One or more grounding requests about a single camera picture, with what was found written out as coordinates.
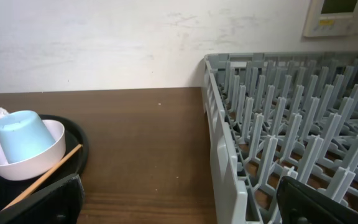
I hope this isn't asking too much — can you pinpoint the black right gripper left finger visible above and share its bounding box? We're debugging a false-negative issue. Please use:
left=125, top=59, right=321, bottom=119
left=0, top=174, right=85, bottom=224

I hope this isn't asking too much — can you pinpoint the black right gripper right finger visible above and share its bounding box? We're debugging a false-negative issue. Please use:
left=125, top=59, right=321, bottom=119
left=276, top=176, right=358, bottom=224

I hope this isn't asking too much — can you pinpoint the grey dishwasher rack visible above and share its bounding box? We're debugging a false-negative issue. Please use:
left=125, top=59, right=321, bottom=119
left=201, top=52, right=358, bottom=223

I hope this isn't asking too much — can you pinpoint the wooden chopstick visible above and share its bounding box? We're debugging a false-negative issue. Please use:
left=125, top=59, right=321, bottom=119
left=4, top=144, right=83, bottom=210

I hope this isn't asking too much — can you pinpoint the round black tray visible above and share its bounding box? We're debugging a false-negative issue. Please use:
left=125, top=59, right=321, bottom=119
left=0, top=114, right=90, bottom=210

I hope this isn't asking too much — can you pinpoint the light blue cup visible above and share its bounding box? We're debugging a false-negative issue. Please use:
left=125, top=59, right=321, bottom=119
left=0, top=110, right=55, bottom=164

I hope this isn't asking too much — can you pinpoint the pink bowl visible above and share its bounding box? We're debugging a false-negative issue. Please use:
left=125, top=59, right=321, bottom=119
left=0, top=119, right=66, bottom=181

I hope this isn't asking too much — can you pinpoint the beige wall control panel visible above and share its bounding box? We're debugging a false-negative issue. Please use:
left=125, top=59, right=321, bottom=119
left=303, top=0, right=358, bottom=37

